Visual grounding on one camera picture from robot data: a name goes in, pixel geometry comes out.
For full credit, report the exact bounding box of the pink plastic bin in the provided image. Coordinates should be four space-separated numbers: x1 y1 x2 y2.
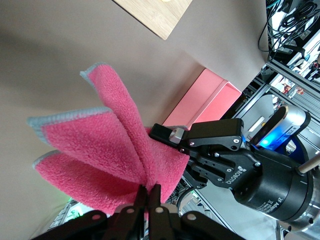
161 67 243 131

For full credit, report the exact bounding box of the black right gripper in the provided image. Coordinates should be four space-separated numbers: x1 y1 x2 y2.
149 118 318 223

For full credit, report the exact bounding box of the pink cloth with grey edge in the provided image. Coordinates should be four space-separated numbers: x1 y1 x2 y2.
26 62 190 217

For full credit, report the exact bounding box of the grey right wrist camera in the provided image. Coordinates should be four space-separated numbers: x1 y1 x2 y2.
248 104 312 152

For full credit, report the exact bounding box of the small wooden dowel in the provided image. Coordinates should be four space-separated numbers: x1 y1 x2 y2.
298 156 320 174

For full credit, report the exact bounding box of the wooden cutting board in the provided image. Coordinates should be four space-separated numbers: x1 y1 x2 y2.
112 0 193 41

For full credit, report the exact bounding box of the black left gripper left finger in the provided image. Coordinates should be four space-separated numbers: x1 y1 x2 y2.
32 185 148 240

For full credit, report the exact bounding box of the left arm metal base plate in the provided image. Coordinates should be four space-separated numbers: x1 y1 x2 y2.
46 197 85 232

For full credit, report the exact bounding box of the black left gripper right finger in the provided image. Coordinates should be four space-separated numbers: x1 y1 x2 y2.
149 184 238 240

